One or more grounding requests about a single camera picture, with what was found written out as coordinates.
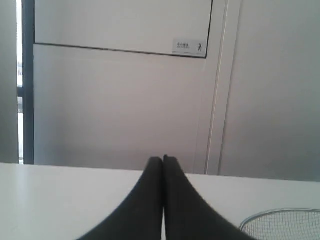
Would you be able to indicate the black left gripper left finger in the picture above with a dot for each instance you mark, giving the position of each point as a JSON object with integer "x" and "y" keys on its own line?
{"x": 140, "y": 215}

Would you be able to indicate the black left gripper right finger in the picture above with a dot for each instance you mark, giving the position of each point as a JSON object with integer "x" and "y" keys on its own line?
{"x": 187, "y": 215}

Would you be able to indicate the oval steel mesh basket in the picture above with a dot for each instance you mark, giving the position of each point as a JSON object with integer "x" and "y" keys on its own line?
{"x": 283, "y": 224}

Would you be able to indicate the white wall sign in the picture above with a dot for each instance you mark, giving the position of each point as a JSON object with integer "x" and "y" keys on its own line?
{"x": 189, "y": 47}

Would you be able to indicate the dark window frame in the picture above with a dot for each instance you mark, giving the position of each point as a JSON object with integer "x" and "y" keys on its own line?
{"x": 26, "y": 92}

